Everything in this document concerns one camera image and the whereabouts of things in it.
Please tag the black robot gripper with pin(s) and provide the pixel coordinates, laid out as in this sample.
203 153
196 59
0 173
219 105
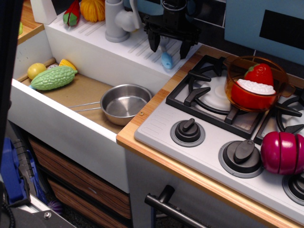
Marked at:
172 23

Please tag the grey spatula blue handle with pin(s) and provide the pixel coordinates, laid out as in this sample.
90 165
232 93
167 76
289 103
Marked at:
166 59

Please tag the stainless steel pan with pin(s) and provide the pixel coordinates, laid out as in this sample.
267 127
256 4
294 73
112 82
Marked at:
118 105

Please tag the grey toy faucet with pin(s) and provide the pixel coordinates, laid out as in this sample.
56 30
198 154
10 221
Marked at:
119 22

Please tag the black stove grate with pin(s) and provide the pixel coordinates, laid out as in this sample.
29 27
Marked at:
202 95

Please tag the orange toy pumpkin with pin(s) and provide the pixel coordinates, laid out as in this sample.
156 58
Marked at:
93 10

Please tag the left black stove knob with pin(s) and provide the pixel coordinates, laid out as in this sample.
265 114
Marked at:
187 133

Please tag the black stove knob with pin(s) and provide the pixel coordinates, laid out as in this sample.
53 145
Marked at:
293 186
241 159
187 133

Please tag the orange transparent pot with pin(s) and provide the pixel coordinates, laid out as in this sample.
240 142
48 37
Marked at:
238 66

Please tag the red toy strawberry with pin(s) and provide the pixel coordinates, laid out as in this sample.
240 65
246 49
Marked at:
260 73

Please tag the red bowl with rice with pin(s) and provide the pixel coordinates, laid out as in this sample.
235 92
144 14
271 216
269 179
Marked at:
252 95

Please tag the red green toy pepper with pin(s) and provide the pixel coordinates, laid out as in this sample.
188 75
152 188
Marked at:
72 14

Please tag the light blue toy microwave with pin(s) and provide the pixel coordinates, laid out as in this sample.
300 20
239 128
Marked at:
274 27

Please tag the yellow toy corn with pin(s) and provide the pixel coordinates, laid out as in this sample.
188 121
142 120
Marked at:
66 63

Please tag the green toy bitter gourd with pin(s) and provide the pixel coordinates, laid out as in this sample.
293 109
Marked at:
53 78

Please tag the grey toy stove top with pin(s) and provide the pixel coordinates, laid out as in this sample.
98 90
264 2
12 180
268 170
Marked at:
265 188

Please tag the white toy sink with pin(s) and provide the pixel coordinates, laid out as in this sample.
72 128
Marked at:
71 133

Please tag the middle black stove knob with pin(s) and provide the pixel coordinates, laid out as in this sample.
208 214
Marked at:
241 159

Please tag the yellow toy lemon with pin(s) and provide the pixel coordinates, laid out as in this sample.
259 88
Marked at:
35 69

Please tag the green plastic cutting board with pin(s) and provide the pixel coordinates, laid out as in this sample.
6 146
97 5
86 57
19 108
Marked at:
20 28

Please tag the magenta toy onion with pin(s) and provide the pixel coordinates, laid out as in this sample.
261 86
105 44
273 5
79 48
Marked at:
283 153

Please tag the upper wooden drawer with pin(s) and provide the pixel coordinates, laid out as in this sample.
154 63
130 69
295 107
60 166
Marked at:
81 181

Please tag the wooden drawer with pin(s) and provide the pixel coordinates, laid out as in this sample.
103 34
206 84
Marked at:
81 181
96 215

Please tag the lower wooden drawer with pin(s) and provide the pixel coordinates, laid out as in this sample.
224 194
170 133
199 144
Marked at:
96 215

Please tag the right black stove knob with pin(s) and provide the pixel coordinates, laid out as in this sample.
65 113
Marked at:
293 186

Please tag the purple striped ball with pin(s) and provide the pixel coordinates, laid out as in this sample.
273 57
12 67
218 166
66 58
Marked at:
56 206

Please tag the blue clamp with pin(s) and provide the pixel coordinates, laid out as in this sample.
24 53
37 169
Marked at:
19 174

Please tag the black oven door handle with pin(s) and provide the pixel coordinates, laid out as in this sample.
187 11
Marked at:
161 203

